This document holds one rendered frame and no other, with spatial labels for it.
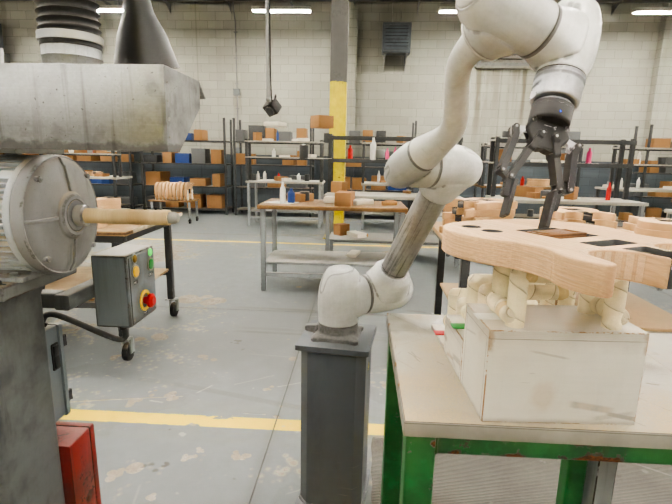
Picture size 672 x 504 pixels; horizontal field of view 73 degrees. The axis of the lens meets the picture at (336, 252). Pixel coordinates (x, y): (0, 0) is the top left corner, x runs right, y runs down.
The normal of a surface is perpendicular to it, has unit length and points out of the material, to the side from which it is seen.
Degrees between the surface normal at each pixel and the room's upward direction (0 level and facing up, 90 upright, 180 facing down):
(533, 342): 90
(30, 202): 81
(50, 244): 95
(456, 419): 0
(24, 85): 90
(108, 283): 90
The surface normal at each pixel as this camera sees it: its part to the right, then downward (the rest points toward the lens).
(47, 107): -0.05, 0.20
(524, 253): -0.85, 0.09
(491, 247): -0.66, 0.14
